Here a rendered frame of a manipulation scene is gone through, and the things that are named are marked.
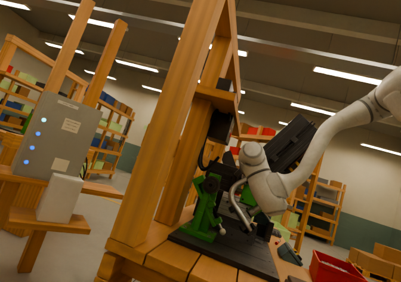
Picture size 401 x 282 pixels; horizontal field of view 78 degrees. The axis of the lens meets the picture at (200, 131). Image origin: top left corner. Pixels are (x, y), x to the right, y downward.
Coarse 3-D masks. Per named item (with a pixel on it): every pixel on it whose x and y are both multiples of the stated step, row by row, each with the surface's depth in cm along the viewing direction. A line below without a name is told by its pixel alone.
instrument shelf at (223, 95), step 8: (200, 88) 114; (208, 88) 113; (216, 88) 113; (200, 96) 119; (208, 96) 115; (216, 96) 112; (224, 96) 111; (232, 96) 111; (216, 104) 124; (224, 104) 119; (232, 104) 115; (224, 112) 135; (232, 112) 130
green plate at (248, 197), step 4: (244, 184) 134; (244, 188) 133; (248, 188) 133; (244, 192) 132; (248, 192) 132; (240, 196) 132; (244, 196) 132; (248, 196) 131; (252, 196) 131; (240, 200) 131; (244, 200) 131; (248, 200) 130; (252, 200) 130; (248, 204) 130; (252, 204) 129
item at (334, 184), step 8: (320, 184) 900; (336, 184) 902; (304, 192) 914; (344, 192) 886; (296, 200) 906; (320, 200) 890; (328, 200) 894; (336, 200) 924; (296, 208) 906; (336, 208) 919; (320, 216) 884; (328, 216) 886; (336, 224) 867; (312, 232) 874; (320, 232) 880; (328, 232) 875; (328, 240) 903
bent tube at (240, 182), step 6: (240, 180) 132; (234, 186) 131; (234, 192) 130; (234, 198) 129; (234, 204) 127; (240, 210) 126; (240, 216) 124; (246, 222) 123; (246, 228) 122; (252, 228) 122
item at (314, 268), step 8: (312, 256) 147; (320, 256) 146; (328, 256) 145; (312, 264) 140; (320, 264) 120; (328, 264) 136; (336, 264) 143; (344, 264) 142; (312, 272) 133; (320, 272) 120; (328, 272) 119; (336, 272) 117; (344, 272) 116; (352, 272) 135; (312, 280) 127; (320, 280) 119; (328, 280) 118; (336, 280) 117; (344, 280) 116; (352, 280) 115; (360, 280) 114
